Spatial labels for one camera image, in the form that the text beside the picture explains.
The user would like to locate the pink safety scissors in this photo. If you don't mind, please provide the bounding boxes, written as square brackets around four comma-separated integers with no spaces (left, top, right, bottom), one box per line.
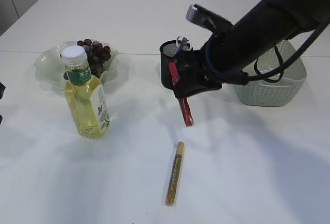
[175,36,189,52]

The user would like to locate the blue safety scissors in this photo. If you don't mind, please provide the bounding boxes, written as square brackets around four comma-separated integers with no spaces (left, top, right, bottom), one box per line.
[175,38,193,57]

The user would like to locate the gold glitter pen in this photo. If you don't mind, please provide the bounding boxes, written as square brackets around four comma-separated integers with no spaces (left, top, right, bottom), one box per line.
[165,141,185,206]

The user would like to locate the yellow tea plastic bottle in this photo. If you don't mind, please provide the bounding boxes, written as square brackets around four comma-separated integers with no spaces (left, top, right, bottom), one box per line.
[61,45,110,139]

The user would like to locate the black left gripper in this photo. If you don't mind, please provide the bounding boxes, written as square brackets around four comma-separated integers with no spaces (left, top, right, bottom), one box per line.
[0,82,6,125]

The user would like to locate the black mesh pen holder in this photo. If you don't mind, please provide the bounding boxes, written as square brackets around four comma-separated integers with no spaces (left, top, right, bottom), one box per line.
[159,37,192,90]

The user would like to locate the red glitter pen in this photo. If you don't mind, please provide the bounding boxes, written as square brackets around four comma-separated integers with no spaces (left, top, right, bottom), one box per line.
[169,62,194,127]

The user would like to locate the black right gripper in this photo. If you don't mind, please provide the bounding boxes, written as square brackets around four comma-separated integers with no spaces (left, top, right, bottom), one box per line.
[173,34,248,98]

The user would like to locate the purple artificial grape bunch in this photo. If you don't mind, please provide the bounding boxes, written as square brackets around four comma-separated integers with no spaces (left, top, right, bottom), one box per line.
[60,39,114,84]

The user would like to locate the clear plastic sheet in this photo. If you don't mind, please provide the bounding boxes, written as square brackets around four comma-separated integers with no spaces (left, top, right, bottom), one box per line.
[257,65,283,81]

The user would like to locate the green plastic woven basket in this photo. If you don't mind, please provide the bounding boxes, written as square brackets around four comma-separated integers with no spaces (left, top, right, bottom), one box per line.
[233,40,307,107]

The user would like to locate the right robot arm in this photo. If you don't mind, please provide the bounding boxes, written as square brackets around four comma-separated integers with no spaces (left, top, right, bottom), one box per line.
[173,0,329,98]

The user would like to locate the green wavy glass bowl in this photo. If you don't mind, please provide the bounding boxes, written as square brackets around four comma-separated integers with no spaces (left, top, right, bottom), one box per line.
[34,41,119,90]

